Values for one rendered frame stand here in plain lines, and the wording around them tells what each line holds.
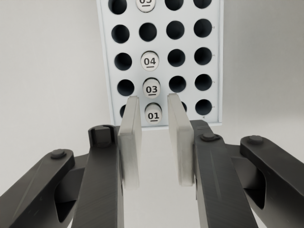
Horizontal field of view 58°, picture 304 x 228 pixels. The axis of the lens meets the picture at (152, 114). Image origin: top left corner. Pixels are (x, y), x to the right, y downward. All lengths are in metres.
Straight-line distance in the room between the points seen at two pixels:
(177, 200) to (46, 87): 0.16
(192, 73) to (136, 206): 0.15
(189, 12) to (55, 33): 0.11
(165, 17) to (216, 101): 0.07
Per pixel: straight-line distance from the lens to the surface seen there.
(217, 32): 0.20
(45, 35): 0.25
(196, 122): 0.15
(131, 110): 0.16
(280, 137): 0.28
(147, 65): 0.18
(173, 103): 0.16
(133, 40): 0.20
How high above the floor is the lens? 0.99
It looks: 72 degrees down
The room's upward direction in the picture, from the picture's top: 177 degrees clockwise
